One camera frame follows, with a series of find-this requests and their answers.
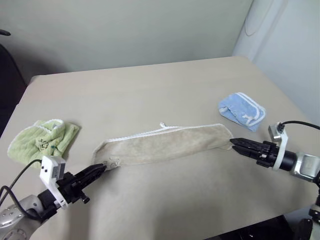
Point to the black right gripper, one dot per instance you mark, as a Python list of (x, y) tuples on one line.
[(268, 155)]

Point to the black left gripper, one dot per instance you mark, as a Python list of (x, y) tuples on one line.
[(71, 190)]

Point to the beige towel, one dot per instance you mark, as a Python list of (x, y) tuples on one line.
[(162, 146)]

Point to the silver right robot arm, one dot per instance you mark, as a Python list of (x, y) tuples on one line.
[(303, 165)]

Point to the blue towel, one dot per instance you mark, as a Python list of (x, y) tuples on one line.
[(240, 107)]

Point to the green towel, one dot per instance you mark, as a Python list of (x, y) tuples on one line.
[(37, 142)]

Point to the black object under table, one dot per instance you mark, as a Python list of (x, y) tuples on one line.
[(250, 230)]

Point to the white rounded appliance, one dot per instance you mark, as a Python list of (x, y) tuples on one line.
[(287, 37)]

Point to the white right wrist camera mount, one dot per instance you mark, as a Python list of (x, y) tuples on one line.
[(281, 147)]

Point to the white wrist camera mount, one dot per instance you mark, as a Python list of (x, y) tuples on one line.
[(50, 170), (281, 147)]

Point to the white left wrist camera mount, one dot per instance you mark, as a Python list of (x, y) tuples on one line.
[(50, 170)]

